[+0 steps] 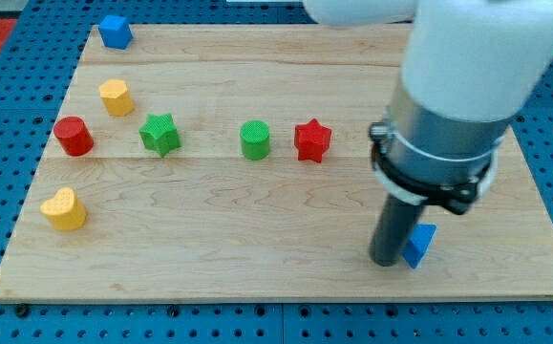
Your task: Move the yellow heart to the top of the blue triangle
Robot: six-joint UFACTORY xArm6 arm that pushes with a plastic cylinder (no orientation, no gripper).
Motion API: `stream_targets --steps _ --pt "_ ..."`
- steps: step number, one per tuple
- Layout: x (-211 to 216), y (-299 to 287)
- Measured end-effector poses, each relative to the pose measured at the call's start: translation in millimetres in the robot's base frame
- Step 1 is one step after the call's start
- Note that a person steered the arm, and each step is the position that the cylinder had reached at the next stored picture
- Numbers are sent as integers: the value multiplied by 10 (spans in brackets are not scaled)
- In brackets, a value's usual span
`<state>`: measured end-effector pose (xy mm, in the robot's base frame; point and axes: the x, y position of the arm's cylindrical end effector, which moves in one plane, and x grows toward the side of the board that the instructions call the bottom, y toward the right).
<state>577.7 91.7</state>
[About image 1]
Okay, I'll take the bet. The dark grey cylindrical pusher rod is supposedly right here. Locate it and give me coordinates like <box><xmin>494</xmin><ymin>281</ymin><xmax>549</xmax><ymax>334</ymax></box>
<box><xmin>369</xmin><ymin>195</ymin><xmax>425</xmax><ymax>267</ymax></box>

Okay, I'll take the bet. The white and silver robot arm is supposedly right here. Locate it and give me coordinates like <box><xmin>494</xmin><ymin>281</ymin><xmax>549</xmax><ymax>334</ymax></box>
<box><xmin>304</xmin><ymin>0</ymin><xmax>553</xmax><ymax>267</ymax></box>

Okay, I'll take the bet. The blue triangle block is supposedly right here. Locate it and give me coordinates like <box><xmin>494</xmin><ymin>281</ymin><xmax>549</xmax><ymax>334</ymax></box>
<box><xmin>402</xmin><ymin>224</ymin><xmax>437</xmax><ymax>269</ymax></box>

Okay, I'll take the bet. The yellow heart block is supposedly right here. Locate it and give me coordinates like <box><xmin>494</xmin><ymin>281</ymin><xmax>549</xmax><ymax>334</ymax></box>
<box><xmin>39</xmin><ymin>186</ymin><xmax>87</xmax><ymax>231</ymax></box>

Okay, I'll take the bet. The red star block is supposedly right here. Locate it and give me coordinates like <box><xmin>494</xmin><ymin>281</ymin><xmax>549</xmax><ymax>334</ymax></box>
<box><xmin>294</xmin><ymin>118</ymin><xmax>332</xmax><ymax>163</ymax></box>

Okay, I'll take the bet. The green cylinder block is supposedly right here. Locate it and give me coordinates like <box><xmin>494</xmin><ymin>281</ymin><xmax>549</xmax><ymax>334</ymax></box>
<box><xmin>240</xmin><ymin>120</ymin><xmax>270</xmax><ymax>161</ymax></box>

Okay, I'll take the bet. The light wooden board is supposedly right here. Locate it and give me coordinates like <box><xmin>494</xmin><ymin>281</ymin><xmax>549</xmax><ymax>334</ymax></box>
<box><xmin>0</xmin><ymin>24</ymin><xmax>553</xmax><ymax>305</ymax></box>

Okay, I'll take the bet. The green star block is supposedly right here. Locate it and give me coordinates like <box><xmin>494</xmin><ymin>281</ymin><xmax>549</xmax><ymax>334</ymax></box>
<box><xmin>138</xmin><ymin>113</ymin><xmax>182</xmax><ymax>158</ymax></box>

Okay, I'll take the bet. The yellow hexagon block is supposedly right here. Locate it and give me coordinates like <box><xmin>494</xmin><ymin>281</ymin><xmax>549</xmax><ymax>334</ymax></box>
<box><xmin>98</xmin><ymin>78</ymin><xmax>135</xmax><ymax>117</ymax></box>

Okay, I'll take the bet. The red cylinder block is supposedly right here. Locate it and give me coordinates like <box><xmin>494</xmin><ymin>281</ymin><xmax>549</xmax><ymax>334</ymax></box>
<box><xmin>53</xmin><ymin>117</ymin><xmax>95</xmax><ymax>157</ymax></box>

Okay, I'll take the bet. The blue cube block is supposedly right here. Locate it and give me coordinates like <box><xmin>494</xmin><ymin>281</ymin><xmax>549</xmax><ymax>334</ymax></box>
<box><xmin>98</xmin><ymin>14</ymin><xmax>133</xmax><ymax>50</ymax></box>

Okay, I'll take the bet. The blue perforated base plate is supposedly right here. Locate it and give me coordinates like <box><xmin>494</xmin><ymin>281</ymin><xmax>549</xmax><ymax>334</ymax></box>
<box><xmin>0</xmin><ymin>0</ymin><xmax>553</xmax><ymax>343</ymax></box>

